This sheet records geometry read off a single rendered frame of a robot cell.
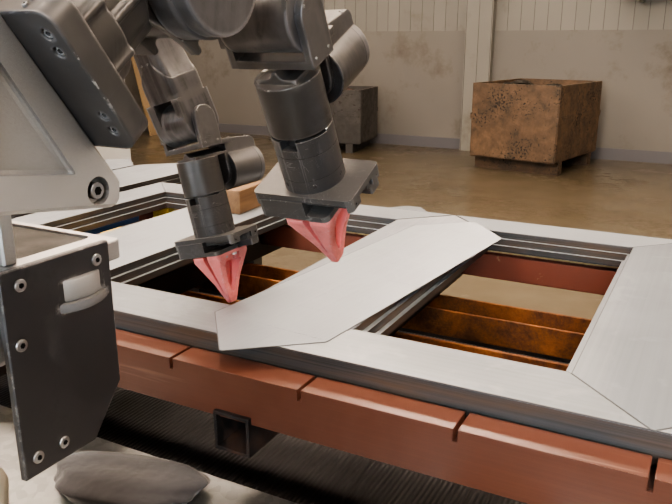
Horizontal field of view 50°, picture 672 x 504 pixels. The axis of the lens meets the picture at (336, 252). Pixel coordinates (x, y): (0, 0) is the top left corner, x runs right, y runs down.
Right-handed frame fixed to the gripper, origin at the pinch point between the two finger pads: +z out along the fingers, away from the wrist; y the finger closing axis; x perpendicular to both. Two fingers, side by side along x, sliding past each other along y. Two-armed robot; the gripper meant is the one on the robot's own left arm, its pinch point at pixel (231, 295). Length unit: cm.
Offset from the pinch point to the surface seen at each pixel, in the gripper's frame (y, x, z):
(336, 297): -12.9, -6.6, 3.3
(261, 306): -6.0, 1.5, 1.5
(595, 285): -38, -53, 18
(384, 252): -9.4, -30.3, 2.9
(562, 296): 23, -266, 86
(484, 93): 149, -601, -13
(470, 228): -17, -53, 5
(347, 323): -18.7, 1.4, 4.6
